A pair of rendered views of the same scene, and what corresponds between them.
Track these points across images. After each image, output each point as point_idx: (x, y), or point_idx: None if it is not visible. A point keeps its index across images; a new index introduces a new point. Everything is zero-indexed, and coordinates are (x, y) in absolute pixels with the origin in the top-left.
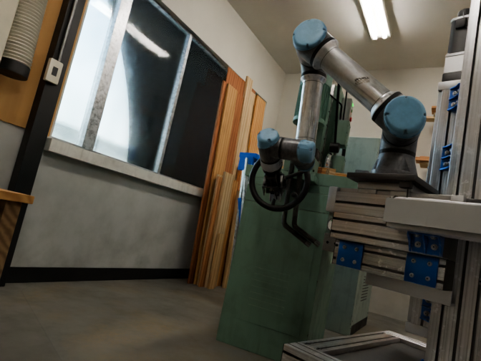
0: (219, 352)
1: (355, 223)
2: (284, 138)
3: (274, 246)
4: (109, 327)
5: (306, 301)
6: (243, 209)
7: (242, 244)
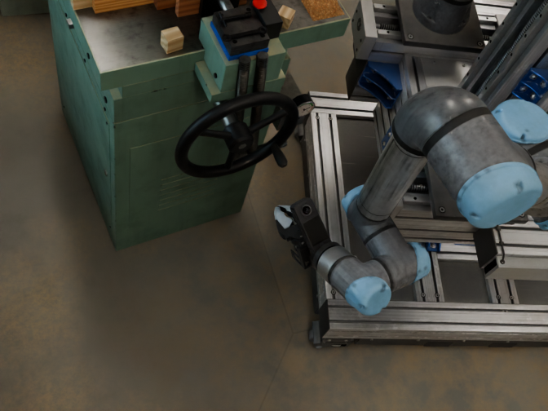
0: (156, 280)
1: (420, 232)
2: (393, 280)
3: (191, 149)
4: (17, 394)
5: (245, 170)
6: (117, 135)
7: (129, 170)
